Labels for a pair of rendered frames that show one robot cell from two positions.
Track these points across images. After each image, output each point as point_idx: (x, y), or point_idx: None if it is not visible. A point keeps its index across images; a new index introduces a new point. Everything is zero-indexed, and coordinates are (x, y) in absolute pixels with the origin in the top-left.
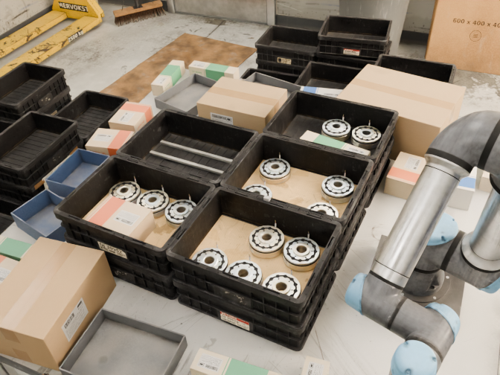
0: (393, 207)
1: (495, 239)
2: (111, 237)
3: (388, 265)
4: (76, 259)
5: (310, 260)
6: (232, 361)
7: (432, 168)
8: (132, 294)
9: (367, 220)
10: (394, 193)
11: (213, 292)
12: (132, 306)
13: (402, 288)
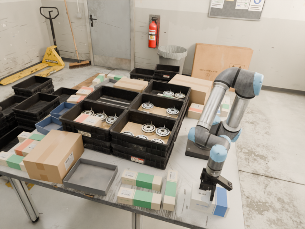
0: (191, 121)
1: (236, 117)
2: (85, 126)
3: (204, 121)
4: (69, 136)
5: (166, 134)
6: (139, 173)
7: (216, 86)
8: (91, 153)
9: (182, 126)
10: (191, 116)
11: (129, 147)
12: (92, 158)
13: (209, 130)
